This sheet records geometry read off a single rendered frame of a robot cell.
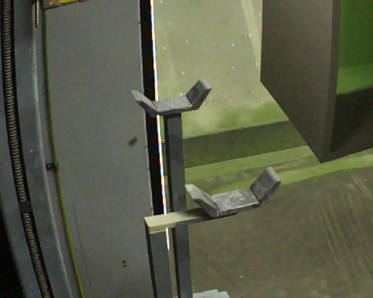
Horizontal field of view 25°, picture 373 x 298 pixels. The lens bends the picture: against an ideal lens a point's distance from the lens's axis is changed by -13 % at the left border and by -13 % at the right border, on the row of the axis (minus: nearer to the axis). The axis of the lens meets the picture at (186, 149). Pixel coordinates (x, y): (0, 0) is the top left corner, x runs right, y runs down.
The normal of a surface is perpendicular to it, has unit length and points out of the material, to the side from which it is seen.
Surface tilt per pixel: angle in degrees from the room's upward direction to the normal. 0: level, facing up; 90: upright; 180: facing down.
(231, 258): 0
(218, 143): 91
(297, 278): 0
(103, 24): 90
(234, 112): 57
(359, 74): 12
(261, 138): 90
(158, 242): 90
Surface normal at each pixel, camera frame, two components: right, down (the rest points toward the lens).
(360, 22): 0.37, 0.59
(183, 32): 0.21, -0.11
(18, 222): 0.28, 0.44
